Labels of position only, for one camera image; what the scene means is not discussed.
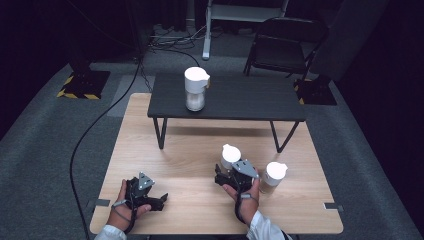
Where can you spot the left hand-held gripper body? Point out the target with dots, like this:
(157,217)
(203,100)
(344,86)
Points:
(138,191)

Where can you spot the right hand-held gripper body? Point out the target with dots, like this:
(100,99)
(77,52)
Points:
(245,173)

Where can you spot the white-lid jar of beige powder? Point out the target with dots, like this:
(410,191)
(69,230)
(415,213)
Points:
(230,154)

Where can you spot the white-lid jar of brown powder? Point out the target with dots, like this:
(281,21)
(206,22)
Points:
(276,170)

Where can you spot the black shelf with metal legs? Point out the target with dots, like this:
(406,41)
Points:
(243,96)

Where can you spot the white-lid jar of white powder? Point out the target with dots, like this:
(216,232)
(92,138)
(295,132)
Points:
(196,80)

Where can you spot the person's left hand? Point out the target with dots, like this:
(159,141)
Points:
(120,215)

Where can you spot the person's right hand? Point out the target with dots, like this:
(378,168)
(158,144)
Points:
(248,206)

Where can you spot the grey tape strip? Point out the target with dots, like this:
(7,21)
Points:
(101,202)
(333,206)

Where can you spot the person's left white sleeve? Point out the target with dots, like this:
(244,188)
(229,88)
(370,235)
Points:
(110,233)

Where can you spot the person's white sleeve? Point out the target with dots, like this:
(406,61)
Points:
(265,228)
(110,233)

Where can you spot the person's right white sleeve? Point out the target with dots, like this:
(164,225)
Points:
(265,228)

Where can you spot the black base with hazard tape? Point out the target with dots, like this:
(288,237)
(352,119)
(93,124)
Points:
(87,83)
(316,91)

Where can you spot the black folding chair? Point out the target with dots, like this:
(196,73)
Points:
(280,46)

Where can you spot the grey cloth cover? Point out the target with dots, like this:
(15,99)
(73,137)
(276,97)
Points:
(346,36)

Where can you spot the white metal stand frame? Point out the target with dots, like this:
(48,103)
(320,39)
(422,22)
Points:
(206,40)

